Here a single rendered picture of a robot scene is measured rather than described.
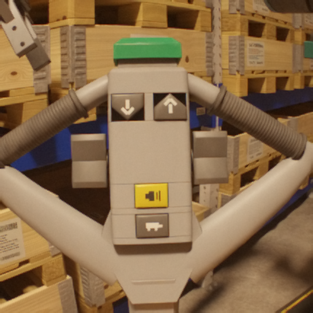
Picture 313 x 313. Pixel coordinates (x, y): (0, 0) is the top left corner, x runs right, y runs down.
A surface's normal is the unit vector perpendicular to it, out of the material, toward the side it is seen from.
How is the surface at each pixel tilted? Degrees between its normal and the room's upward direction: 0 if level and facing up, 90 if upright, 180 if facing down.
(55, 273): 90
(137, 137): 74
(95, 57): 90
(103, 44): 90
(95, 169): 57
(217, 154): 91
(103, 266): 79
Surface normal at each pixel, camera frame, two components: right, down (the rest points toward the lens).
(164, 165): 0.05, 0.00
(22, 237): 0.73, 0.18
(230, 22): -0.70, 0.21
